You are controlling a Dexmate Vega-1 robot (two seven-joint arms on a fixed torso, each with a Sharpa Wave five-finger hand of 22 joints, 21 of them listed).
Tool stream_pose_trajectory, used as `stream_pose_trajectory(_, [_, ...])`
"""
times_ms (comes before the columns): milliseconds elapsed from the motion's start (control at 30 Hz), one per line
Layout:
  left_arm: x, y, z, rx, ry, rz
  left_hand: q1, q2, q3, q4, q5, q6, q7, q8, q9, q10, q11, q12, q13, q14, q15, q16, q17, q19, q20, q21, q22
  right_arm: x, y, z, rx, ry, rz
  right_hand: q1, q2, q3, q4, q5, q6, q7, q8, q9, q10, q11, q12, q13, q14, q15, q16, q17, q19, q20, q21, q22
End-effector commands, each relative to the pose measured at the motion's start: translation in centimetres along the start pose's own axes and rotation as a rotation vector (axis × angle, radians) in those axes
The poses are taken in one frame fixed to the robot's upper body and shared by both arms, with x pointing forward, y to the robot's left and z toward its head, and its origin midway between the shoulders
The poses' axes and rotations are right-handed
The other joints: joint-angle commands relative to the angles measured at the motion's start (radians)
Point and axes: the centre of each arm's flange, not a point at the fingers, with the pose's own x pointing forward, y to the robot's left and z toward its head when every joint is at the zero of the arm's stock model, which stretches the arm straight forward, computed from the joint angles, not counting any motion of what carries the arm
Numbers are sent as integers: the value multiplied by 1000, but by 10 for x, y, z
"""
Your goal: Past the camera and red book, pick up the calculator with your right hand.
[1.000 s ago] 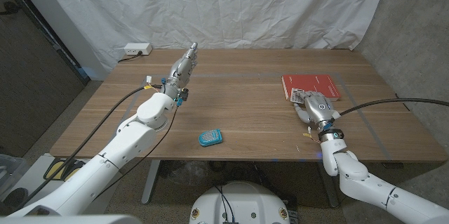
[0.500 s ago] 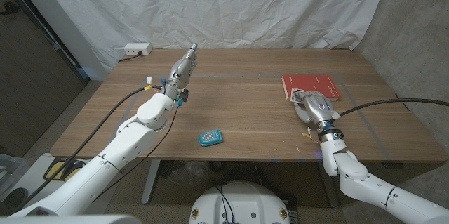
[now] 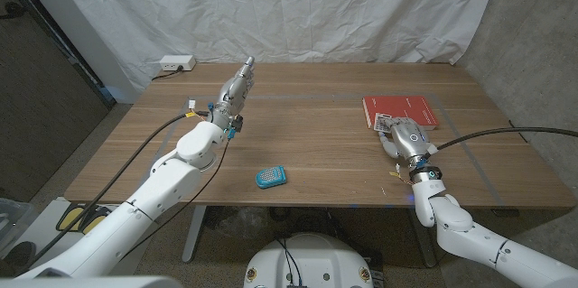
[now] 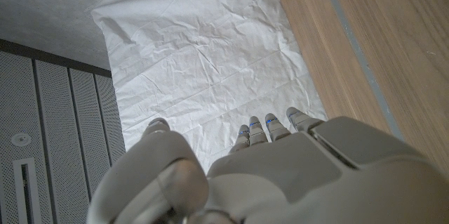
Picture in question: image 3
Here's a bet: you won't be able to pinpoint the white power strip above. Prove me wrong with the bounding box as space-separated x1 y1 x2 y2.
159 54 197 72

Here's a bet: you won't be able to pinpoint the black power strip cord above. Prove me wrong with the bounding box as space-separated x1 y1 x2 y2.
151 66 184 82

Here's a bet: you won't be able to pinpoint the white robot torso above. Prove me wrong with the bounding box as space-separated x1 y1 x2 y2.
243 232 375 288

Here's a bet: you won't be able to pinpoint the yellow foot pedal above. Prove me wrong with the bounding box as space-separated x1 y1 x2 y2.
84 212 110 234
56 204 88 233

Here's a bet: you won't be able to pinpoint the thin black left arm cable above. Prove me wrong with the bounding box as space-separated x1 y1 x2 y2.
120 137 231 256

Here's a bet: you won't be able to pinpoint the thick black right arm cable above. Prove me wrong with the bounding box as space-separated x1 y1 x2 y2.
424 126 578 161

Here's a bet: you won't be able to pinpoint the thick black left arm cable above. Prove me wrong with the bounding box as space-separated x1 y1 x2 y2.
38 110 211 255

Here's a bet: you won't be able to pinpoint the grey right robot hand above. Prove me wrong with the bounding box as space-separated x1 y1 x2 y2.
378 116 439 163

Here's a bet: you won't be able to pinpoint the clear plastic bin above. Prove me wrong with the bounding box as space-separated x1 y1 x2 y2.
0 197 38 257

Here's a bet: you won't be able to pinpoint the red book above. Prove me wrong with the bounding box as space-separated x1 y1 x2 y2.
361 95 440 131

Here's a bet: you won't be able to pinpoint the black blue torso cables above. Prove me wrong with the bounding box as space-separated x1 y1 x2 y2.
275 237 304 288

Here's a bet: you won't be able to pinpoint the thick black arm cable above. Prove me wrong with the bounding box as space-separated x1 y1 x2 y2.
38 110 211 255
424 126 578 161

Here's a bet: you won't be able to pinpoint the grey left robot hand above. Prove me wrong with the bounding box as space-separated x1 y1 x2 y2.
210 56 256 130

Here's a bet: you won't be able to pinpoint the white grey calculator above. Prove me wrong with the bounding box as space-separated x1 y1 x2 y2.
373 113 394 135

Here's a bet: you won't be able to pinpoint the white wrinkled backdrop cloth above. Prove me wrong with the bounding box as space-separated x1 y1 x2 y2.
47 0 506 95

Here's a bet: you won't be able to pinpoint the grey table leg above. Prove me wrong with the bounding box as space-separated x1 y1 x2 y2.
408 209 438 269
182 205 208 264

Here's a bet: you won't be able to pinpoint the dark perforated wall panel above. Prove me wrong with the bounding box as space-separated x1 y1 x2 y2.
0 0 117 203

